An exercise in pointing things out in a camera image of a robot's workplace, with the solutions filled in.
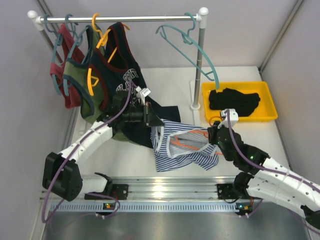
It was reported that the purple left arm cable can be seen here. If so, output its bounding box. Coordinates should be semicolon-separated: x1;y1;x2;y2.
41;79;141;223

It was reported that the navy basketball tank top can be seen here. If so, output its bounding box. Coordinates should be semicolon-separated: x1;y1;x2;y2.
89;22;181;149

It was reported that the black folded garment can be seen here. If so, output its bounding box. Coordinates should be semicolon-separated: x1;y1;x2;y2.
208;88;261;117

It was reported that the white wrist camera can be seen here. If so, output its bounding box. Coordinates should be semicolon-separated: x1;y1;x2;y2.
217;108;239;129
135;86;151;106

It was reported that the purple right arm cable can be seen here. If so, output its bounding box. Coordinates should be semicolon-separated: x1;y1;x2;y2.
224;109;320;232

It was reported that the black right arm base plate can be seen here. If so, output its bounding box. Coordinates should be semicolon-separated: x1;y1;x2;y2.
216;183;251;201

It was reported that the teal hanger under maroon top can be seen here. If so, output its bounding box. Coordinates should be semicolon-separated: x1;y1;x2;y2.
43;14;63;95

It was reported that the green tank top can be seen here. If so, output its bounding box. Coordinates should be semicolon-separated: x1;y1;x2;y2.
63;25;117;124

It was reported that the silver white clothes rack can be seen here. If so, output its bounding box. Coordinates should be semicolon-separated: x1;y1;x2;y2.
27;7;219;124

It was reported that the yellow plastic tray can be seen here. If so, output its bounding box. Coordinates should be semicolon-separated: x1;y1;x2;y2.
201;81;278;122

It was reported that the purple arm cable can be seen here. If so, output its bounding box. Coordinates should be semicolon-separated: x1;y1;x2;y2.
224;109;320;232
41;79;141;223

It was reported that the maroon tank top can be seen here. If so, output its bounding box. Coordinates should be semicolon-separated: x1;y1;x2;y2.
50;23;81;109

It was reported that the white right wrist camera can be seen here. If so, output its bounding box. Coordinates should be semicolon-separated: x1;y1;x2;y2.
217;108;239;129

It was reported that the teal plastic hanger right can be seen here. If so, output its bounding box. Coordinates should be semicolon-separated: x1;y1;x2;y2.
155;11;221;90

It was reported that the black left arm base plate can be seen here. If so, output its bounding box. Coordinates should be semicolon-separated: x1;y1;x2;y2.
84;184;129;200

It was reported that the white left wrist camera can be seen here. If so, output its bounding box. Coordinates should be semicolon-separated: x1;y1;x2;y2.
135;86;151;106

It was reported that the blue white striped tank top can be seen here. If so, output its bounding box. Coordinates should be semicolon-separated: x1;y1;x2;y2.
150;119;219;172

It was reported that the orange plastic hanger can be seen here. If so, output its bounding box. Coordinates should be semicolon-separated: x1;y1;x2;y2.
170;116;223;151

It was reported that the yellow plastic hanger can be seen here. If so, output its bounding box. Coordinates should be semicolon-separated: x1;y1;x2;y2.
87;12;131;96

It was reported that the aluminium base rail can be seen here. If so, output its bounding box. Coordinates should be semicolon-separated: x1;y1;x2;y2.
40;176;260;218

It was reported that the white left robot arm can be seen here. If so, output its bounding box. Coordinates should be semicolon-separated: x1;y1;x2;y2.
42;87;164;202

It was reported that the teal hanger under green top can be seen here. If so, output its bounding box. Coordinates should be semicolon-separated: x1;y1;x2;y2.
62;13;89;96

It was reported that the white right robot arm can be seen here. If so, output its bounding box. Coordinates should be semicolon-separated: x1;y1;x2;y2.
207;126;320;229

